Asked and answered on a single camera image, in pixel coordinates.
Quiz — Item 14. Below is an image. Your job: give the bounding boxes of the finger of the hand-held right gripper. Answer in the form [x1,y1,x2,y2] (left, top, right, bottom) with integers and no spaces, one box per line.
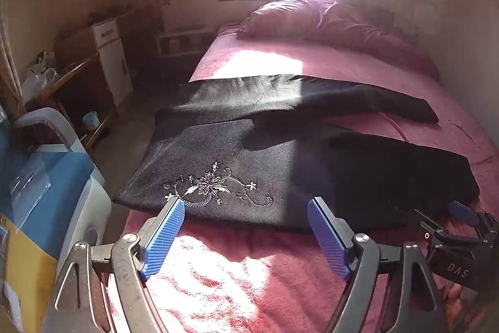
[413,209,445,242]
[448,200,499,236]

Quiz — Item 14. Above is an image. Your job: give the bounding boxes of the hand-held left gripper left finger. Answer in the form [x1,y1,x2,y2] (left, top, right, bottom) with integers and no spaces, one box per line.
[41,197,186,333]

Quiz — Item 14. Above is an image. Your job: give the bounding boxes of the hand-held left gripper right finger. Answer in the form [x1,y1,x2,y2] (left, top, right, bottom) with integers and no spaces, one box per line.
[307,196,449,333]

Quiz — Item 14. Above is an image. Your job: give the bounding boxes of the black embroidered pants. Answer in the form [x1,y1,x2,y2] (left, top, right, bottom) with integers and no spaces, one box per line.
[113,73,481,234]

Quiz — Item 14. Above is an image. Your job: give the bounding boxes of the person's right hand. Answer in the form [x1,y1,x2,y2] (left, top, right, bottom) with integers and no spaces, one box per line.
[446,280,468,308]

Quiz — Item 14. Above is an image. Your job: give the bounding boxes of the bed with pink sheet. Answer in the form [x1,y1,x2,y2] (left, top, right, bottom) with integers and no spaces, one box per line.
[107,21,499,333]

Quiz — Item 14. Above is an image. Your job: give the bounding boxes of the blue and white appliance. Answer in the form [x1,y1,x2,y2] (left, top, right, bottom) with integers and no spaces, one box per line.
[0,107,114,267]

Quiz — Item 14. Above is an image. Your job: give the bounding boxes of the yellow box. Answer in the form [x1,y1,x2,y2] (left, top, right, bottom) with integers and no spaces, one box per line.
[0,214,59,333]

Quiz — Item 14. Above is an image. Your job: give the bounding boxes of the wooden desk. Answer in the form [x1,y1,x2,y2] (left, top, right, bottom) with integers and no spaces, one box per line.
[25,52,118,150]

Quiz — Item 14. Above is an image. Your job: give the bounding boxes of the white cabinet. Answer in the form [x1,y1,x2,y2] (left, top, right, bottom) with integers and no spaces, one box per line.
[91,19,134,107]

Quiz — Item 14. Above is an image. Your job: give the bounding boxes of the white open shelf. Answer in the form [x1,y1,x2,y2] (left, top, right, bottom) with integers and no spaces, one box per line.
[156,27,215,58]

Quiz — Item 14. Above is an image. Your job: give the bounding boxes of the clear plastic bag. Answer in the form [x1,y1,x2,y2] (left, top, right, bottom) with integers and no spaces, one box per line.
[19,52,59,94]

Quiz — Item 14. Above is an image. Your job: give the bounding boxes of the pink pillow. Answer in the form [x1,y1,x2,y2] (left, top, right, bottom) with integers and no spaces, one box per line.
[236,0,441,80]

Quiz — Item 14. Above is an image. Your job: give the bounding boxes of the white board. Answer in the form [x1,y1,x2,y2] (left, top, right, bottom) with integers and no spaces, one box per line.
[162,0,219,31]

